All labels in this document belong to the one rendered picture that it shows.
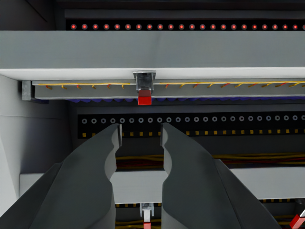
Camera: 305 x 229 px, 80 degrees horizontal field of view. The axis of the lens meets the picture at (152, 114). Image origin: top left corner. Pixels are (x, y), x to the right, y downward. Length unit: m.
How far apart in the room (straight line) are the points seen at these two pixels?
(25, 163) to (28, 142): 0.03
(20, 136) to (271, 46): 0.35
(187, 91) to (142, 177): 0.14
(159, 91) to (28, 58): 0.16
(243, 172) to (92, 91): 0.25
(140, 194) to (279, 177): 0.21
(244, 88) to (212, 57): 0.09
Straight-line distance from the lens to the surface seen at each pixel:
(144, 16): 0.39
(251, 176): 0.32
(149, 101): 0.17
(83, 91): 0.28
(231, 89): 0.30
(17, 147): 0.32
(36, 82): 0.31
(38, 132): 0.36
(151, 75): 0.22
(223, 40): 0.25
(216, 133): 0.43
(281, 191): 0.35
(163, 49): 0.23
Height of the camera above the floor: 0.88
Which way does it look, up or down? 16 degrees up
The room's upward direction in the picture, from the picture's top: 180 degrees clockwise
